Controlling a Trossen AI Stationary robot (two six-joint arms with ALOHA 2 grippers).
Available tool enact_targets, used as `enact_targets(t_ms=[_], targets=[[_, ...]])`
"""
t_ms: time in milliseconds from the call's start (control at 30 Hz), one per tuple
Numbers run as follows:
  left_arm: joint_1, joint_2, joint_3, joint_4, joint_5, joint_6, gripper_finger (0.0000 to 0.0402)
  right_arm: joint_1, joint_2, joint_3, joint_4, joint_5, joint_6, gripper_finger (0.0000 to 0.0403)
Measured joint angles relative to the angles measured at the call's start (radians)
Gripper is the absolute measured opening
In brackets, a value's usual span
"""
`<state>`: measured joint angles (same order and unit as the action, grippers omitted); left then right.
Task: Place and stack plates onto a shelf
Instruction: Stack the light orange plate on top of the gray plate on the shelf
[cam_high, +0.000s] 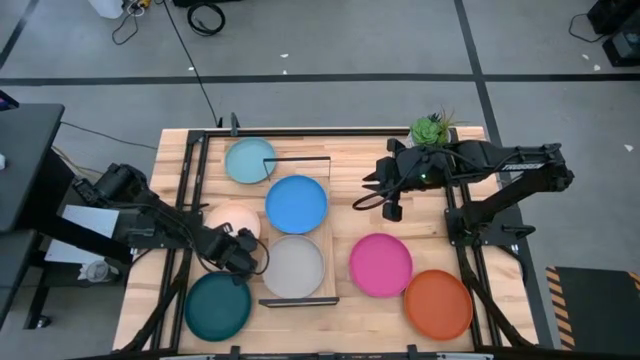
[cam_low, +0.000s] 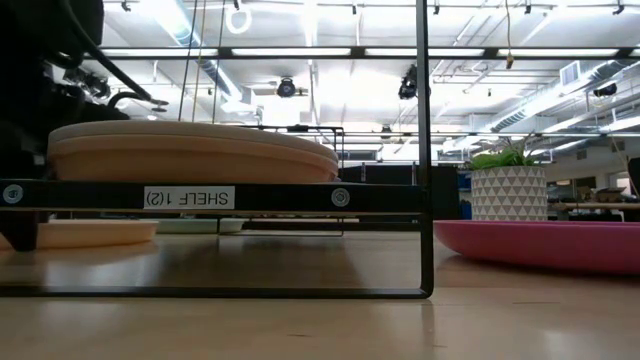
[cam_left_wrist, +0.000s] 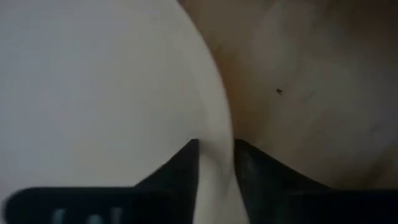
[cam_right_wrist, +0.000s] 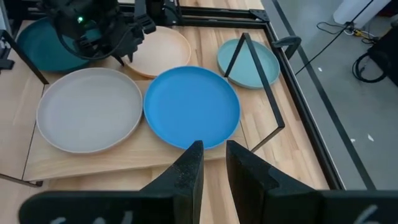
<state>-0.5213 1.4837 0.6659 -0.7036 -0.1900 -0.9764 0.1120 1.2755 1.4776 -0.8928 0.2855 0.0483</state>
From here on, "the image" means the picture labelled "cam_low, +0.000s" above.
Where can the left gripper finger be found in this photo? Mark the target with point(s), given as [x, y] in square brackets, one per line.
[20, 230]

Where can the beige plate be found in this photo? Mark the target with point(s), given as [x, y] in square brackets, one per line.
[100, 235]

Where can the peach plate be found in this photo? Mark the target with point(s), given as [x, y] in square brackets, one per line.
[150, 165]

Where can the pale green plate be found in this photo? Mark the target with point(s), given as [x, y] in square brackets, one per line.
[190, 226]

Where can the pink plate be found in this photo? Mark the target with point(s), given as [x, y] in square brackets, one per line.
[540, 245]

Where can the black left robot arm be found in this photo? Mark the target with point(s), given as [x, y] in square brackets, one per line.
[30, 40]

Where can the white shelf label sticker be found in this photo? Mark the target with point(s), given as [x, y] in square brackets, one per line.
[190, 198]

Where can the black overhead light bar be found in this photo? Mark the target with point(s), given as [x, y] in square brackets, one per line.
[225, 52]

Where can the round black ceiling spotlight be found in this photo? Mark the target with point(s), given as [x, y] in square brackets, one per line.
[286, 88]

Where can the black office partition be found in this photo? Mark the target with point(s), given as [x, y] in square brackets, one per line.
[390, 175]

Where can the blue container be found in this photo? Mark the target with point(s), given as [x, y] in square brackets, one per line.
[466, 210]

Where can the green potted plant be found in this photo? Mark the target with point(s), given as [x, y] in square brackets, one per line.
[492, 160]

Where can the white triangle-patterned planter pot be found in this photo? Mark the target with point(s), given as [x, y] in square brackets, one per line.
[510, 192]

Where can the black ceiling fixture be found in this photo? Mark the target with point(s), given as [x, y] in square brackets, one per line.
[605, 90]

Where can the brown cardboard box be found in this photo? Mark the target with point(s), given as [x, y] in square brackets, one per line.
[610, 195]

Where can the black ceiling camera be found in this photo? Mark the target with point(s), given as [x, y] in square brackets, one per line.
[92, 85]
[409, 85]

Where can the black metal shelf frame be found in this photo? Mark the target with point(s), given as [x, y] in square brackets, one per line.
[280, 197]

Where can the silver ventilation duct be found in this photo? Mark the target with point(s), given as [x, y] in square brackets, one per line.
[510, 121]

